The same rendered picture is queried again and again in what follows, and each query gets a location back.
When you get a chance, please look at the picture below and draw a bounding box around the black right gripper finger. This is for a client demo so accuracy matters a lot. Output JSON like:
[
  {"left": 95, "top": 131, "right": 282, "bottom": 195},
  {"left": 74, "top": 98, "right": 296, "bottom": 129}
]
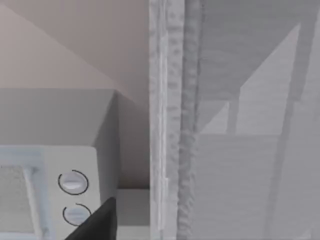
[{"left": 64, "top": 196, "right": 118, "bottom": 240}]

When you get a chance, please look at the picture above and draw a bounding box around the small microwave knob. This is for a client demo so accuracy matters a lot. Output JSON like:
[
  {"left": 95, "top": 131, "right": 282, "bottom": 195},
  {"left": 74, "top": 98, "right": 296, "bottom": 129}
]
[{"left": 62, "top": 202, "right": 92, "bottom": 227}]

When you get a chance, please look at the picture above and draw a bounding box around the large microwave knob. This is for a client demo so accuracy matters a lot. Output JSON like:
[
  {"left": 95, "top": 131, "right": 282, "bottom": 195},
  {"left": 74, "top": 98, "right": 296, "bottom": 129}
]
[{"left": 57, "top": 169, "right": 89, "bottom": 196}]

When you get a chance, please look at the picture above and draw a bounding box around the microwave door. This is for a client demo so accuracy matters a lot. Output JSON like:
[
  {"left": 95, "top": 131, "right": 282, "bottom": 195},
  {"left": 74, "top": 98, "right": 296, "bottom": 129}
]
[{"left": 0, "top": 146, "right": 51, "bottom": 240}]

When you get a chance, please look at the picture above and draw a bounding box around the pale microwave oven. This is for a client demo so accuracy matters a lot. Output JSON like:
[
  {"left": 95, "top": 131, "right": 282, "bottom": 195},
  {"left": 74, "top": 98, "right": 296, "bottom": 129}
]
[{"left": 0, "top": 88, "right": 121, "bottom": 240}]

